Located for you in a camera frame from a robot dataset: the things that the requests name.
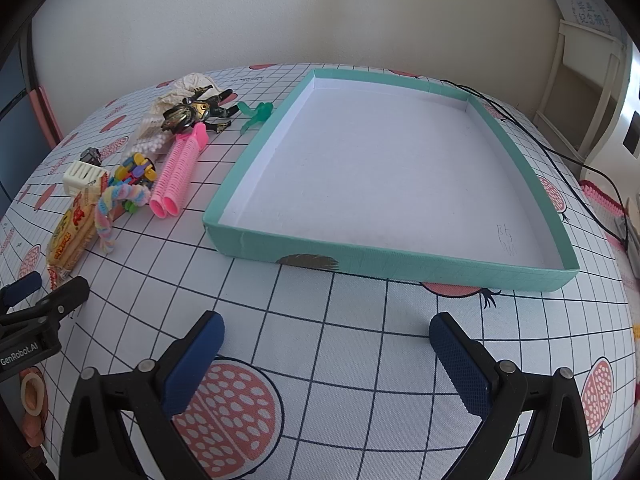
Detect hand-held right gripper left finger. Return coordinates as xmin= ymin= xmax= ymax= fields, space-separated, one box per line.
xmin=60 ymin=310 xmax=226 ymax=480

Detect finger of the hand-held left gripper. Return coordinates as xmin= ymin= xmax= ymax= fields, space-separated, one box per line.
xmin=0 ymin=272 xmax=43 ymax=307
xmin=0 ymin=276 xmax=91 ymax=335

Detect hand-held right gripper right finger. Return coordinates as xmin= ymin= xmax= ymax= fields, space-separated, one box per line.
xmin=428 ymin=311 xmax=593 ymax=480

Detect yellow snack packet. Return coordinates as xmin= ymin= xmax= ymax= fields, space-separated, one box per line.
xmin=46 ymin=182 xmax=108 ymax=291

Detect pastel fuzzy hair tie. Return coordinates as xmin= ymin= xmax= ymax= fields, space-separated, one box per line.
xmin=95 ymin=182 xmax=151 ymax=253

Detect white plastic clip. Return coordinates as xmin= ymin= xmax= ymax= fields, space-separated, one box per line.
xmin=63 ymin=160 xmax=108 ymax=196

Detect colourful plastic clips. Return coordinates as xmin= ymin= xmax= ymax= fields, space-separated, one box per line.
xmin=114 ymin=155 xmax=157 ymax=213

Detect pink hair roller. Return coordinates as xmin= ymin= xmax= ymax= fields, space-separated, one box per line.
xmin=150 ymin=137 xmax=188 ymax=219
xmin=162 ymin=122 xmax=208 ymax=217

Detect teal cardboard box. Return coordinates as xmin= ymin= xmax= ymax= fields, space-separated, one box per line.
xmin=202 ymin=67 xmax=581 ymax=293

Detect black gold toy figure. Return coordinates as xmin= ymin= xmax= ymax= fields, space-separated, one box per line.
xmin=160 ymin=86 xmax=238 ymax=136

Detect cream cloth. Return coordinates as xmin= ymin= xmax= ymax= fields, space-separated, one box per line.
xmin=150 ymin=73 xmax=221 ymax=121

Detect green plastic toy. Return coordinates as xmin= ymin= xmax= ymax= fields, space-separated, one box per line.
xmin=236 ymin=101 xmax=276 ymax=135

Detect person's left hand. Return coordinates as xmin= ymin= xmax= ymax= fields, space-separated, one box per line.
xmin=19 ymin=366 xmax=47 ymax=448

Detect pomegranate grid tablecloth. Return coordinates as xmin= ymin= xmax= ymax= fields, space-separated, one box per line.
xmin=0 ymin=62 xmax=636 ymax=480

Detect dark cabinet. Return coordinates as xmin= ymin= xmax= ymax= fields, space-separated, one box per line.
xmin=0 ymin=35 xmax=38 ymax=221

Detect pink bar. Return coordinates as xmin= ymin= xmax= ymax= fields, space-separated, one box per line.
xmin=27 ymin=85 xmax=65 ymax=150

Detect pink white crochet blanket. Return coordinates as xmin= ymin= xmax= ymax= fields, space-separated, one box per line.
xmin=577 ymin=179 xmax=640 ymax=226

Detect white shelf rack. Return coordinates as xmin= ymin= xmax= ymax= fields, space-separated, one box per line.
xmin=532 ymin=19 xmax=628 ymax=156

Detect white board with round print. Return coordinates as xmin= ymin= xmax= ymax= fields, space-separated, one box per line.
xmin=539 ymin=0 xmax=627 ymax=43

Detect black cable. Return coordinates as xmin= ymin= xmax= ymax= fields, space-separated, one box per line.
xmin=440 ymin=79 xmax=630 ymax=251

